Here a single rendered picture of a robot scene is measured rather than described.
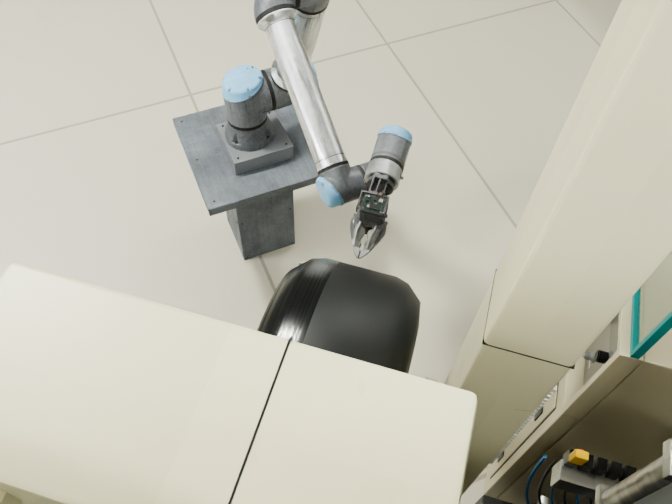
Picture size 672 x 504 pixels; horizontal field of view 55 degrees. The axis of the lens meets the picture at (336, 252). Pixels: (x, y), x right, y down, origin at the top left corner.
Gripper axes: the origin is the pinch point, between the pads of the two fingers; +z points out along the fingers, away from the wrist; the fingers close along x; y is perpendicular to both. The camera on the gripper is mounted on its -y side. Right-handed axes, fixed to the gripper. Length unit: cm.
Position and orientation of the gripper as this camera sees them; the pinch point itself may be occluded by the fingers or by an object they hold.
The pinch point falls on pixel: (359, 254)
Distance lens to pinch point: 155.8
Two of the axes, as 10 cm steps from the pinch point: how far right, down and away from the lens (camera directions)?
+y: 0.0, -4.5, -8.9
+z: -2.8, 8.6, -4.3
